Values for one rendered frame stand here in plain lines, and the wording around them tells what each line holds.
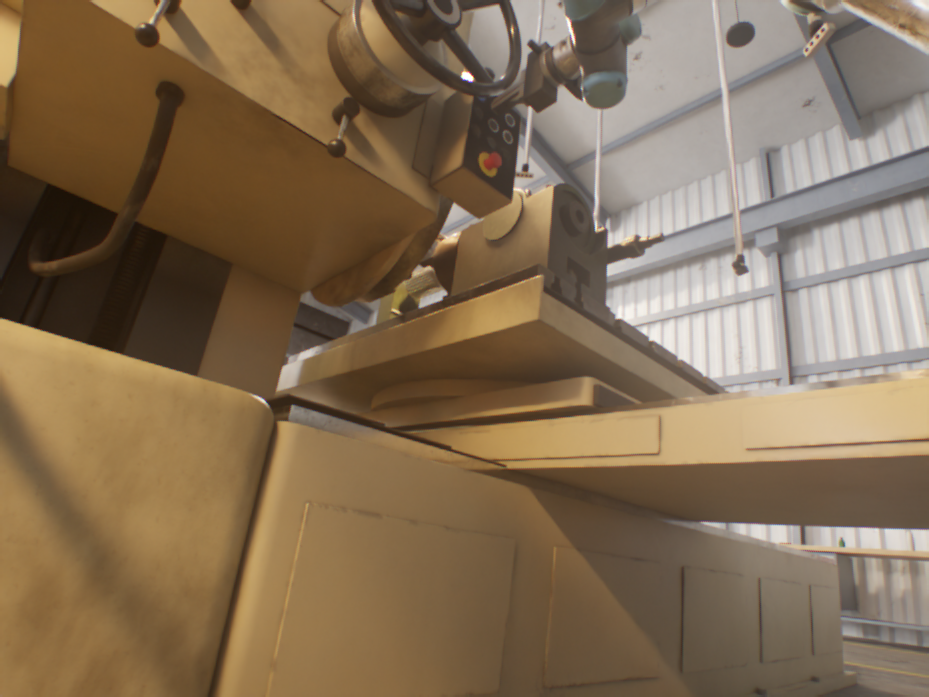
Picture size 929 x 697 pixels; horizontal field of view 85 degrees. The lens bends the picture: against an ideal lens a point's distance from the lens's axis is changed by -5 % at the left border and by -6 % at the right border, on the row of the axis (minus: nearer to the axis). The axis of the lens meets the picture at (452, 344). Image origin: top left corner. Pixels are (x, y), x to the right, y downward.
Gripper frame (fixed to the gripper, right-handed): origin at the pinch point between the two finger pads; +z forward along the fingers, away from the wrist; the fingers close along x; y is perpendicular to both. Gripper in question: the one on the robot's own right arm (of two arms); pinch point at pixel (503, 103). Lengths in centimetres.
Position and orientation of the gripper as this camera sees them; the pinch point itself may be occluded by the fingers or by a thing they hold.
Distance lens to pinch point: 124.7
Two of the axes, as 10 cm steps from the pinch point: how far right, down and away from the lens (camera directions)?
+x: -1.4, 9.2, -3.5
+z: -6.6, 1.8, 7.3
